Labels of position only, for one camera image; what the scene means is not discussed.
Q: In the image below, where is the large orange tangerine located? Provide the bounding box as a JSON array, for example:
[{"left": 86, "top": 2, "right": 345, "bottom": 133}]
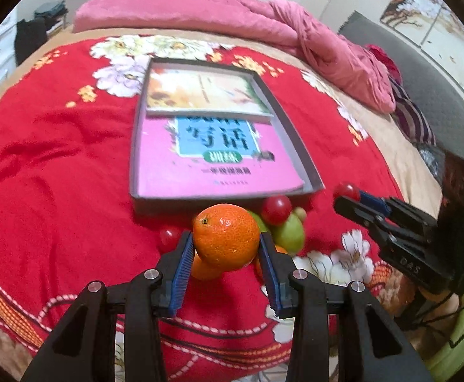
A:
[{"left": 192, "top": 203, "right": 261, "bottom": 272}]

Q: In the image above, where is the tree wall painting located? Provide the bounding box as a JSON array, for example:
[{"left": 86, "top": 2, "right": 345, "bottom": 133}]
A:
[{"left": 380, "top": 0, "right": 450, "bottom": 46}]

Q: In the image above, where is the pink Chinese workbook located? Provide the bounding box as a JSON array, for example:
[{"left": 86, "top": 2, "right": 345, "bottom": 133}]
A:
[{"left": 134, "top": 117, "right": 304, "bottom": 199}]

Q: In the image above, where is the grey cardboard box tray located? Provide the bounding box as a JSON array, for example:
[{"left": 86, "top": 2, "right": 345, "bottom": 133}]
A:
[{"left": 129, "top": 58, "right": 324, "bottom": 214}]

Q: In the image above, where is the sunflower cover book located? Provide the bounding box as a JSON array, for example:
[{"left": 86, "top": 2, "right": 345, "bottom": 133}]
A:
[{"left": 146, "top": 67, "right": 272, "bottom": 122}]

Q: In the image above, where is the black bag on floor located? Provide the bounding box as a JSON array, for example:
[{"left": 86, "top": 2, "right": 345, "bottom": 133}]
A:
[{"left": 15, "top": 0, "right": 68, "bottom": 66}]

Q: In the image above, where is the red cherry tomato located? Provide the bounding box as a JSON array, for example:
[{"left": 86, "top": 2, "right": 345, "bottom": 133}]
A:
[
  {"left": 261, "top": 196, "right": 292, "bottom": 226},
  {"left": 159, "top": 226, "right": 183, "bottom": 254},
  {"left": 333, "top": 182, "right": 362, "bottom": 202}
]

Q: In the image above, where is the green apple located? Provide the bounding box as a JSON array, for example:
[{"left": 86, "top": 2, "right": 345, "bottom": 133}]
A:
[
  {"left": 271, "top": 213, "right": 306, "bottom": 255},
  {"left": 248, "top": 210, "right": 270, "bottom": 233}
]

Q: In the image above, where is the grey headboard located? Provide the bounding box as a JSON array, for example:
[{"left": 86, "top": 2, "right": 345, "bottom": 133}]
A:
[{"left": 339, "top": 11, "right": 464, "bottom": 159}]

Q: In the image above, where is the striped pillow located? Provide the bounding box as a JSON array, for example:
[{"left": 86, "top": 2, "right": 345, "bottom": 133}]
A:
[{"left": 389, "top": 77, "right": 437, "bottom": 146}]

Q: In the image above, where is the small orange tangerine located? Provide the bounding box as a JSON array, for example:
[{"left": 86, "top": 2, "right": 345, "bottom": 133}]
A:
[{"left": 255, "top": 245, "right": 287, "bottom": 283}]

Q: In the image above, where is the red floral blanket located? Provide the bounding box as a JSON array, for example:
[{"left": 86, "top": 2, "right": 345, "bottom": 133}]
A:
[{"left": 0, "top": 34, "right": 401, "bottom": 379}]

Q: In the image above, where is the pink quilt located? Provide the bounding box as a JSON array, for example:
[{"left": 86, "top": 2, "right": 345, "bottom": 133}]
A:
[{"left": 73, "top": 0, "right": 395, "bottom": 114}]

